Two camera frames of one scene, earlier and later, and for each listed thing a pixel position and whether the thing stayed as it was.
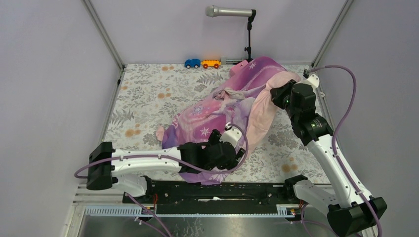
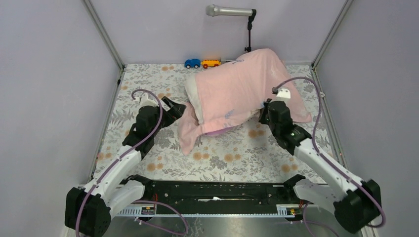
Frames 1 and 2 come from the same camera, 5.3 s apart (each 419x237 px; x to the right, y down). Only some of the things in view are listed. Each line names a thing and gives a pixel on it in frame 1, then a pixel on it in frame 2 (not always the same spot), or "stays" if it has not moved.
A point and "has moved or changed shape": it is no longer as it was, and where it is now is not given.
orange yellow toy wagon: (216, 63) stays
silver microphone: (212, 11) stays
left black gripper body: (215, 138) → (170, 116)
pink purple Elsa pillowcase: (240, 101) has moved or changed shape
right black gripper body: (282, 99) → (264, 117)
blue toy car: (192, 63) stays
